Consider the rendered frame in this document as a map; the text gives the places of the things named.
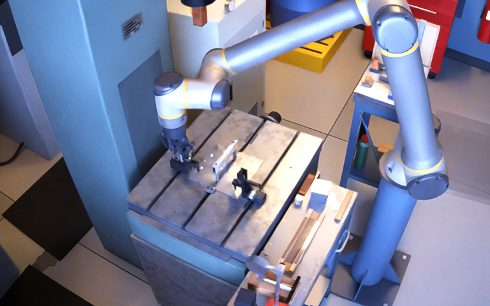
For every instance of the pale wooden strip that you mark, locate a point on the pale wooden strip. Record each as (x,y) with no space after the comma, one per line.
(343,205)

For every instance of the pale blue block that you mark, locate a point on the pale blue block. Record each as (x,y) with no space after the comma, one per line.
(320,190)

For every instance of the grey name plate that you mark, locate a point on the grey name plate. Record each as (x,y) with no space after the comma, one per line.
(133,25)

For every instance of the silver fixture plate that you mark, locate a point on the silver fixture plate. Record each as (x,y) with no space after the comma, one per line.
(245,164)

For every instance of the blue cabinet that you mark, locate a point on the blue cabinet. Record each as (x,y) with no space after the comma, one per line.
(467,30)

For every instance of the red tool cabinet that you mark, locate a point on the red tool cabinet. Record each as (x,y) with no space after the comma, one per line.
(440,26)

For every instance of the green bottle red cap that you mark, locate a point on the green bottle red cap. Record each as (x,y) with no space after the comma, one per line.
(361,153)

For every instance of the small grey stop block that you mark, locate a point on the small grey stop block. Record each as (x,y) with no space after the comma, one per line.
(210,189)

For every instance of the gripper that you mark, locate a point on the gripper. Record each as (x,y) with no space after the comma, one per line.
(174,137)

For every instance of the red fire extinguisher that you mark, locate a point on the red fire extinguisher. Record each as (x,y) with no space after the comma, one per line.
(484,23)

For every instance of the red brown block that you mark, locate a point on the red brown block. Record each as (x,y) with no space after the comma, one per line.
(306,184)

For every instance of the brown wooden box black ends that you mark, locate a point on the brown wooden box black ends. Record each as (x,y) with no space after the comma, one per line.
(270,286)

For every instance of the black floor mat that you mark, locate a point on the black floor mat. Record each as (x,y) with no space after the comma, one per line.
(49,210)

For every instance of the blue side table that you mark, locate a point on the blue side table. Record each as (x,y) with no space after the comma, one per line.
(373,93)

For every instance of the small black block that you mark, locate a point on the small black block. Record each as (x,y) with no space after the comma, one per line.
(245,297)

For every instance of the white flat panel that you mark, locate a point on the white flat panel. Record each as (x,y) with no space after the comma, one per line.
(429,42)

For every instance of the grey funnel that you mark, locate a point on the grey funnel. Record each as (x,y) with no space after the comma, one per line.
(261,264)

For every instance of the blue drum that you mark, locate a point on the blue drum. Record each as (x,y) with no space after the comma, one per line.
(298,11)

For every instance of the black handwheel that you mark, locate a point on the black handwheel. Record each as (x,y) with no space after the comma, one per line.
(274,116)

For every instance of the copper electrode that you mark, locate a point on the copper electrode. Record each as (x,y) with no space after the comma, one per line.
(199,16)

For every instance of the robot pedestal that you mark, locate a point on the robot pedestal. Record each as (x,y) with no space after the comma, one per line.
(383,237)

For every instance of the cream cabinet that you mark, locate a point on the cream cabinet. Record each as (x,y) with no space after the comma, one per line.
(237,23)

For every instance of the small white cylinder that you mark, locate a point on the small white cylinder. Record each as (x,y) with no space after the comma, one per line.
(299,199)

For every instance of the small orange block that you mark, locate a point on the small orange block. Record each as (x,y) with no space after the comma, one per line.
(375,65)
(368,80)

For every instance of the long wooden tray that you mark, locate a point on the long wooden tray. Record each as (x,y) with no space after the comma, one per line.
(300,241)

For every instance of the white nest bar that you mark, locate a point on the white nest bar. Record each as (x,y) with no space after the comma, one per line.
(224,158)

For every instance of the black toe clamp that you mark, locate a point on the black toe clamp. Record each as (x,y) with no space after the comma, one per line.
(180,166)
(249,186)

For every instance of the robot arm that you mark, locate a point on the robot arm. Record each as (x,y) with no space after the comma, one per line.
(405,99)

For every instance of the teal machine body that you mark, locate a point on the teal machine body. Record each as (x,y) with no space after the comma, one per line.
(80,114)

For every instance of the yellow pallet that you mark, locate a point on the yellow pallet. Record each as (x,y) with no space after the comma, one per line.
(314,53)

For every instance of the round white gauge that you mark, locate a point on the round white gauge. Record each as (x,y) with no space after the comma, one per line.
(229,4)

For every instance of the grey slotted machine table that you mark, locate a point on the grey slotted machine table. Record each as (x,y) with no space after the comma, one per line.
(226,214)

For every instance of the grey cabinet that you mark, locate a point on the grey cabinet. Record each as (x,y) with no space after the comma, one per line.
(23,95)

